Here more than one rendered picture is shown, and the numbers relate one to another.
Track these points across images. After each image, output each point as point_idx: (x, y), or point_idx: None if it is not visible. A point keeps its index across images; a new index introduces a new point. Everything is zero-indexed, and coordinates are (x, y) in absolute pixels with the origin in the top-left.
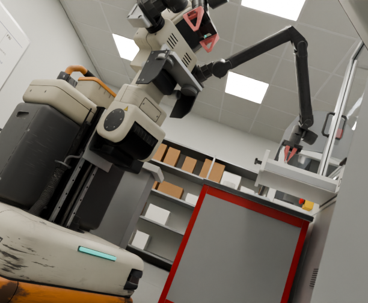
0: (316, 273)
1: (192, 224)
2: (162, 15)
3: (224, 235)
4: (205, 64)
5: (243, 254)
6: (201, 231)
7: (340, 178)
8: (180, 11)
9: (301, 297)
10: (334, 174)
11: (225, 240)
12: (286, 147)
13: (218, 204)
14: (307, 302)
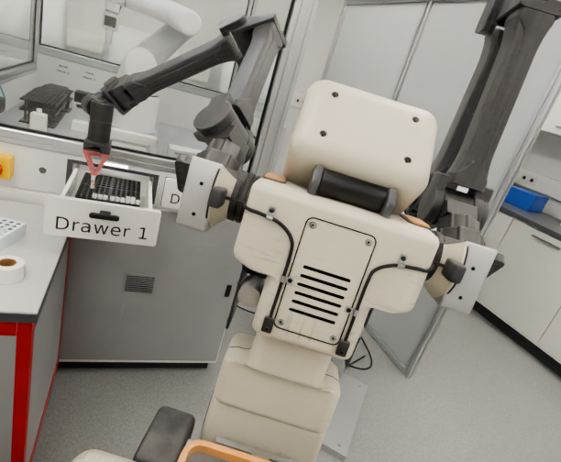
0: (142, 280)
1: (29, 388)
2: (421, 192)
3: (44, 339)
4: (245, 159)
5: (51, 327)
6: (34, 375)
7: (170, 192)
8: (417, 215)
9: (94, 299)
10: (119, 159)
11: (45, 341)
12: (107, 158)
13: (40, 317)
14: (127, 302)
